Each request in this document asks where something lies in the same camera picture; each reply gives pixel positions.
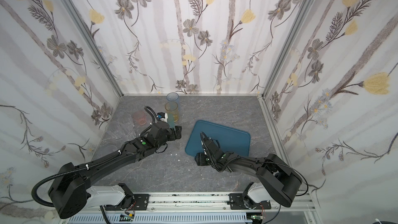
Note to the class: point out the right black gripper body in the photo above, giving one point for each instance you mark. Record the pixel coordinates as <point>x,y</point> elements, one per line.
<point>208,150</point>

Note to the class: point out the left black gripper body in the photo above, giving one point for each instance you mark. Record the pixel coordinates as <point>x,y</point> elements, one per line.
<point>176,132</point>

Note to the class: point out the teal plastic tray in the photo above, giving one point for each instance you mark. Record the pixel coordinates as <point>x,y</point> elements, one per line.
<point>230,139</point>

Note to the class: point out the clear faceted glass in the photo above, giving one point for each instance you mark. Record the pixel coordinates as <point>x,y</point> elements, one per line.
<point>127,124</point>
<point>106,150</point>
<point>114,130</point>

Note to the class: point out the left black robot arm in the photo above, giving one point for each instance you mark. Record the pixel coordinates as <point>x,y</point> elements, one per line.
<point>68,192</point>

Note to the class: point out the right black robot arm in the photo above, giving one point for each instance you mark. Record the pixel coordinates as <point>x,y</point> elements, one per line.
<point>281,181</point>

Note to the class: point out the green tall plastic cup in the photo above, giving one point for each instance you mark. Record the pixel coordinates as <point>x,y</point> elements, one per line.
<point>171,120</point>

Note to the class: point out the pink small plastic cup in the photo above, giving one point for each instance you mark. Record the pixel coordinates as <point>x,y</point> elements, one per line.
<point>140,117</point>

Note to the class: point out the yellow tall plastic cup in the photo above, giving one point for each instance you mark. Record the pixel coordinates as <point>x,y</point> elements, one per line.
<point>171,107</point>

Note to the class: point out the blue tall plastic cup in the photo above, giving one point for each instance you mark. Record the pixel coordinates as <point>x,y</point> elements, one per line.
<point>173,97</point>

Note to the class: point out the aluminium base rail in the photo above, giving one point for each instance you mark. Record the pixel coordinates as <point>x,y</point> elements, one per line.
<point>302,211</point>

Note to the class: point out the white perforated cable duct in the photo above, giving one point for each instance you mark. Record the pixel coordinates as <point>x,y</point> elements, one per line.
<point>180,218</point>

